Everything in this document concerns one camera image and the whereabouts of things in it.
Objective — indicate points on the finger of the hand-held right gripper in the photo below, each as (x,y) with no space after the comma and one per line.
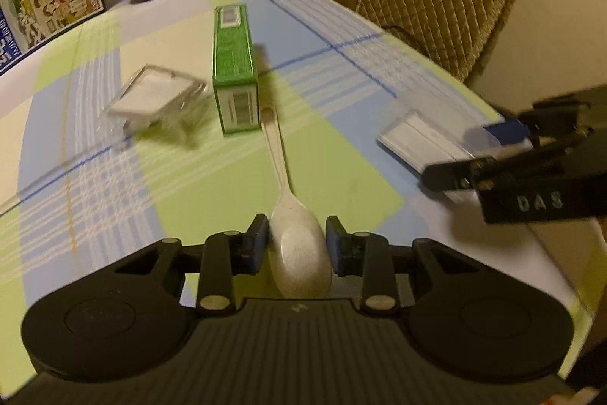
(502,170)
(507,132)

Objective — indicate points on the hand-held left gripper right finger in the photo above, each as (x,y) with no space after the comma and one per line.
(333,243)

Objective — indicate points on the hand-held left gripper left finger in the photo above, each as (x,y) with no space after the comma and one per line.
(260,243)

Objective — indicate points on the beige speckled plastic spoon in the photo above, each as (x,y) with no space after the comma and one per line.
(298,243)

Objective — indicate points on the white face mask pack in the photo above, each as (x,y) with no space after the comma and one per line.
(417,139)

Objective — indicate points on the desktop with plaid cloth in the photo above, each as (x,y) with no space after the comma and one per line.
(332,92)

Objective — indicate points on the clear plastic case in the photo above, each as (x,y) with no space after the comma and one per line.
(151,94)

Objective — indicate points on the green cardboard box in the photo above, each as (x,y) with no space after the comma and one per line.
(232,54)

